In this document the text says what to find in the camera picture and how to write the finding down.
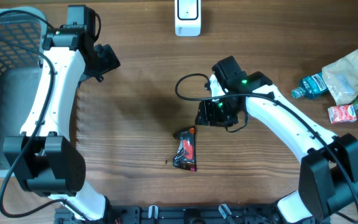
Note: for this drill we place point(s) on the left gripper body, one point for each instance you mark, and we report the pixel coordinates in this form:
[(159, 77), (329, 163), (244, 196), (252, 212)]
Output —
[(103, 62)]

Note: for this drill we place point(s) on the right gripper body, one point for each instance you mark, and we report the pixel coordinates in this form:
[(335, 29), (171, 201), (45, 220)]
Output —
[(220, 112)]

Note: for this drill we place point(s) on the clear bag with printed card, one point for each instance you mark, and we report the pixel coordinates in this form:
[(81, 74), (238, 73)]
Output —
[(186, 154)]

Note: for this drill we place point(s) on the blue mouthwash bottle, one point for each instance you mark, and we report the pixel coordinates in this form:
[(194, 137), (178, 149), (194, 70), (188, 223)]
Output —
[(310, 87)]

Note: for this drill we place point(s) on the small red packet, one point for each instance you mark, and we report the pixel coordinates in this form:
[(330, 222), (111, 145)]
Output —
[(342, 114)]

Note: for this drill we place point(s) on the white box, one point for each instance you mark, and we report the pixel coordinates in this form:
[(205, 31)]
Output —
[(341, 78)]

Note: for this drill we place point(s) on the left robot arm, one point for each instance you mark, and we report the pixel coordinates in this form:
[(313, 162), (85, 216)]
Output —
[(41, 157)]

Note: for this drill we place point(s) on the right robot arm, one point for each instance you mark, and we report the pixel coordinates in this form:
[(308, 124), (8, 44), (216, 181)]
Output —
[(328, 163)]

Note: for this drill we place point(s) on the white barcode scanner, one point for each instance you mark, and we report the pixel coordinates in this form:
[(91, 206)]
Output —
[(187, 18)]

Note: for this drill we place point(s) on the grey plastic mesh basket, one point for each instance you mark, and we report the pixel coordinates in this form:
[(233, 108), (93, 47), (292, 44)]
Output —
[(20, 35)]

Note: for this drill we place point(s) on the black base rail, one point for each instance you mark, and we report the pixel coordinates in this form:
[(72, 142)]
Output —
[(248, 214)]

